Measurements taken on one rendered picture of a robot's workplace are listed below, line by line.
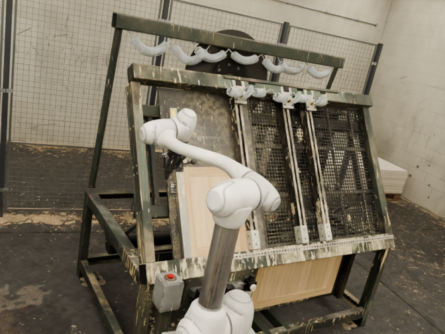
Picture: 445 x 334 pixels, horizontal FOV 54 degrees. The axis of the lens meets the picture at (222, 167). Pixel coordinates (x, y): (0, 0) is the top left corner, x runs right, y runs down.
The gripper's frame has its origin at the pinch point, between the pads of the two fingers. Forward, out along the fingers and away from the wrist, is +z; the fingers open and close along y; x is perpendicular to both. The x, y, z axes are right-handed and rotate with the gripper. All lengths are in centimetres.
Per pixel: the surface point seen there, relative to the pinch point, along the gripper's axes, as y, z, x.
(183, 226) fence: -20.3, 42.1, 2.4
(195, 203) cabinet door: -30.2, 37.3, -12.4
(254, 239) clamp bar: -71, 49, 7
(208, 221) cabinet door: -39, 44, -4
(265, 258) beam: -80, 59, 16
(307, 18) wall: -376, 95, -517
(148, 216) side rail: 2.6, 36.0, 0.1
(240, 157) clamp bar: -64, 20, -40
